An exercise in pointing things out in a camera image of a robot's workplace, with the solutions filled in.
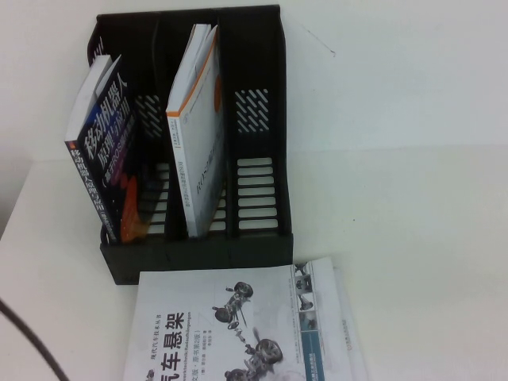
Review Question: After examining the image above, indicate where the white car suspension book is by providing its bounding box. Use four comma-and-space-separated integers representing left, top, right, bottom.
122, 256, 368, 381

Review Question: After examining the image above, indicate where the black three-slot book stand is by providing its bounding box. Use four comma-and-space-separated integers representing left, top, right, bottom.
85, 2, 295, 287

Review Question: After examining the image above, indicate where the white orange ROS book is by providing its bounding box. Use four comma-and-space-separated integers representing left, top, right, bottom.
165, 24, 228, 238

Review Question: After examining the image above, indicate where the white autonomous driving book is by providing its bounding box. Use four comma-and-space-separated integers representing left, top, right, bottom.
332, 266, 374, 381

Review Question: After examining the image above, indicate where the dark blue mobile robot book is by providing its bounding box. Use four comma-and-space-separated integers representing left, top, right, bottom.
63, 55, 140, 244

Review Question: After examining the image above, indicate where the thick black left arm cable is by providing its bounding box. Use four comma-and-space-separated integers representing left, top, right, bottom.
0, 296, 67, 381

